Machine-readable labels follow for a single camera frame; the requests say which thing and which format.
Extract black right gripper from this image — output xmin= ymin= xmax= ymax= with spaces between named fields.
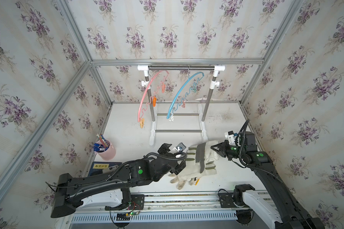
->
xmin=211 ymin=140 xmax=247 ymax=160

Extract white glove with grey strap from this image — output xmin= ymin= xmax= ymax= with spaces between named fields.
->
xmin=186 ymin=140 xmax=219 ymax=172

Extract blue wavy hanger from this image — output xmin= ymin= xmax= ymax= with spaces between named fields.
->
xmin=167 ymin=72 xmax=205 ymax=119

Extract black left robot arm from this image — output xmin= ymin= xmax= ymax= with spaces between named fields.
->
xmin=51 ymin=143 xmax=187 ymax=219

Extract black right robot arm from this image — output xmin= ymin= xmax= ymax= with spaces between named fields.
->
xmin=211 ymin=120 xmax=325 ymax=229

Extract pink wavy hanger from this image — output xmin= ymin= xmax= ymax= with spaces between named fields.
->
xmin=137 ymin=70 xmax=170 ymax=122

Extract yellow clothes peg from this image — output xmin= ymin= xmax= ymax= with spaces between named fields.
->
xmin=139 ymin=118 xmax=145 ymax=128

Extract pink pen cup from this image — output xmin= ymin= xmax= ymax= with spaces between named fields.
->
xmin=94 ymin=139 xmax=116 ymax=161

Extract orange clothes peg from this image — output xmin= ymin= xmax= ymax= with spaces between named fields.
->
xmin=152 ymin=96 xmax=157 ymax=107

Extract small circuit board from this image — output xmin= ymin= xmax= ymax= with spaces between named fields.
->
xmin=116 ymin=210 xmax=140 ymax=221

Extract blue book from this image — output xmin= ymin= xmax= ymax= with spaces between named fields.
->
xmin=88 ymin=162 xmax=121 ymax=177

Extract white and steel drying rack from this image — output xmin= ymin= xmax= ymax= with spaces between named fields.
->
xmin=137 ymin=65 xmax=225 ymax=146

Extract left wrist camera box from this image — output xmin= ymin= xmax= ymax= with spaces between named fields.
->
xmin=173 ymin=142 xmax=186 ymax=153

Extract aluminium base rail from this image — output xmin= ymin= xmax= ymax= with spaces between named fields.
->
xmin=71 ymin=191 xmax=278 ymax=214

